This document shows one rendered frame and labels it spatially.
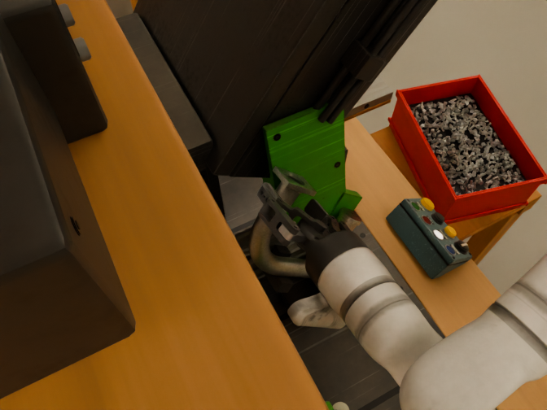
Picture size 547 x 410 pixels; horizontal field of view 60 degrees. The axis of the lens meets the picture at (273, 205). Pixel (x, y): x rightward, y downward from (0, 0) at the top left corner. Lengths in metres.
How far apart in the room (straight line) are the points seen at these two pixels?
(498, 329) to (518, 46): 2.59
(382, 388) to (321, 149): 0.42
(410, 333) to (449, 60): 2.35
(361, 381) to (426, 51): 2.16
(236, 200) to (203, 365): 0.80
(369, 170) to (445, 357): 0.64
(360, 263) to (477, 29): 2.56
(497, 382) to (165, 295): 0.31
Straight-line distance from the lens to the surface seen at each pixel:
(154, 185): 0.23
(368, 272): 0.51
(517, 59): 2.90
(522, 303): 0.46
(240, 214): 0.96
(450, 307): 0.93
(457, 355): 0.45
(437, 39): 2.87
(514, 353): 0.46
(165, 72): 0.73
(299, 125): 0.62
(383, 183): 1.03
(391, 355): 0.50
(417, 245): 0.94
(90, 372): 0.21
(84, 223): 0.16
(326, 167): 0.69
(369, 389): 0.86
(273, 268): 0.72
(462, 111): 1.23
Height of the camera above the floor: 1.73
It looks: 59 degrees down
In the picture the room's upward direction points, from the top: straight up
